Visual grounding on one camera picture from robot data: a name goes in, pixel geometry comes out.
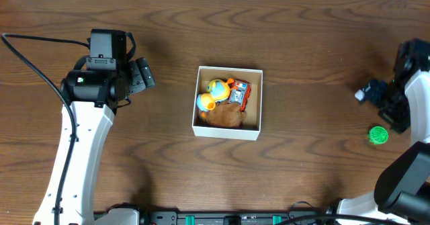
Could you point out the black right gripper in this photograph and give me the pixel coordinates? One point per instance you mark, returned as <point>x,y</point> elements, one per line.
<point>400,122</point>

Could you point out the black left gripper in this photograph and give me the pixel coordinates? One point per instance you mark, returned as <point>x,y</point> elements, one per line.
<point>141,74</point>

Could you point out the green yarn ball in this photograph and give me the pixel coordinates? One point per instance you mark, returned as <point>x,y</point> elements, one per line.
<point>378,135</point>

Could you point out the yellow blue duck toy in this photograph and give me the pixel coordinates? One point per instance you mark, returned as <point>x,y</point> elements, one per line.
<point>217,91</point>

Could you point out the brown plush toy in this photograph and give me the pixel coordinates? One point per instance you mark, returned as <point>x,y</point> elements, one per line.
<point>224,115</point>

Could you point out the red toy car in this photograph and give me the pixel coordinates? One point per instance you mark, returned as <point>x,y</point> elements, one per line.
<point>239,92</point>

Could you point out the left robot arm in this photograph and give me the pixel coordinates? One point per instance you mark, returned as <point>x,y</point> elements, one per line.
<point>87,116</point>

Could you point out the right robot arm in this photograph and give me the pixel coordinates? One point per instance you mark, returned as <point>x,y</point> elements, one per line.
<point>402,191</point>

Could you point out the white cardboard box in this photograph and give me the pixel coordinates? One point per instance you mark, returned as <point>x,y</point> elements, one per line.
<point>251,126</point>

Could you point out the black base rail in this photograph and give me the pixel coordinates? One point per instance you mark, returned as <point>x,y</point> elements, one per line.
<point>219,218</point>

